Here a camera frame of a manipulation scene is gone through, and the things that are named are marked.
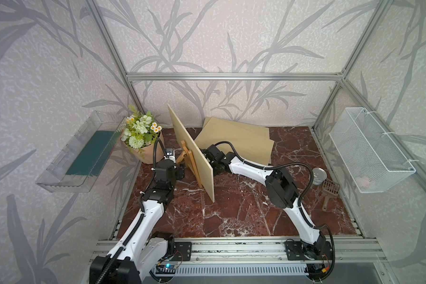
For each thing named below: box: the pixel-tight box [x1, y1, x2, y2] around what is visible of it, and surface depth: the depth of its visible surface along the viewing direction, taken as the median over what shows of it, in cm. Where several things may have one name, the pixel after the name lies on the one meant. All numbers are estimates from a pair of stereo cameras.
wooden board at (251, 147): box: [194, 117, 274, 166], surface depth 113 cm
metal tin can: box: [312, 167, 328, 186], surface depth 93 cm
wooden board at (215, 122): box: [203, 116, 270, 140], surface depth 118 cm
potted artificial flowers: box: [120, 104, 164, 165], surface depth 81 cm
